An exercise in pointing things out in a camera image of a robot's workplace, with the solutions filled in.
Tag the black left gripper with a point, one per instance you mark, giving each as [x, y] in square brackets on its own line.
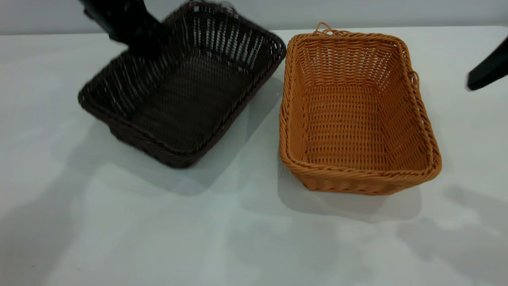
[119, 16]

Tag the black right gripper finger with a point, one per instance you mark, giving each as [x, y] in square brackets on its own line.
[490, 69]

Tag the black woven plastic basket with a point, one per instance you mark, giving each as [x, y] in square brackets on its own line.
[190, 103]

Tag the orange woven plastic basket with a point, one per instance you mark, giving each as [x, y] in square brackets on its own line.
[345, 127]

